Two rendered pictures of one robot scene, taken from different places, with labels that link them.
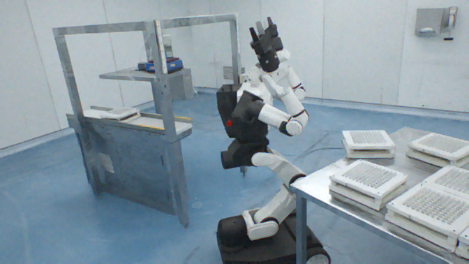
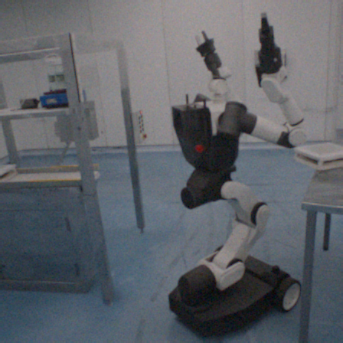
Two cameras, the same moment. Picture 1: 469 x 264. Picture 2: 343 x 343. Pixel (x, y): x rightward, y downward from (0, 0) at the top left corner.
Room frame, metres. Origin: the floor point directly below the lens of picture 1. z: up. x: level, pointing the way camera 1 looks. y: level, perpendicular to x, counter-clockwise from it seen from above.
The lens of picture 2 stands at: (0.41, 0.78, 1.42)
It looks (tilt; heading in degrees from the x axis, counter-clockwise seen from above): 18 degrees down; 337
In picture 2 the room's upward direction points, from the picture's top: 5 degrees counter-clockwise
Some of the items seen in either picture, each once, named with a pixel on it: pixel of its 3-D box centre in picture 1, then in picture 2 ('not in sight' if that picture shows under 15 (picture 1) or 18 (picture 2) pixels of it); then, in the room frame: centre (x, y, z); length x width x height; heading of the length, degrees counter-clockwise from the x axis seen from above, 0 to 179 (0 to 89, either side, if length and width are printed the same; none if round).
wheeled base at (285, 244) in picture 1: (264, 232); (225, 279); (1.85, -0.16, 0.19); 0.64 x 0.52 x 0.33; 102
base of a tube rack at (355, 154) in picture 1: (366, 147); (324, 159); (1.72, -0.76, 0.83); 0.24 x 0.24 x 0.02; 79
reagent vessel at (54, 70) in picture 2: not in sight; (60, 73); (2.50, 0.48, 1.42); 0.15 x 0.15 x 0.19
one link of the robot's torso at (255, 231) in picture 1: (259, 223); (220, 269); (1.85, -0.13, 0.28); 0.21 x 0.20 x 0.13; 102
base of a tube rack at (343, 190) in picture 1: (368, 186); not in sight; (1.29, -0.59, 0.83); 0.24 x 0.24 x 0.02; 36
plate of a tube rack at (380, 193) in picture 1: (368, 177); not in sight; (1.29, -0.59, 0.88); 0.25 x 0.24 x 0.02; 126
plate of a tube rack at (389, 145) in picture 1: (366, 139); (324, 151); (1.72, -0.76, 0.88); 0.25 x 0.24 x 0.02; 79
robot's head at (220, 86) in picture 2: (254, 74); (217, 88); (1.83, -0.14, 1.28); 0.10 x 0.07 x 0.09; 169
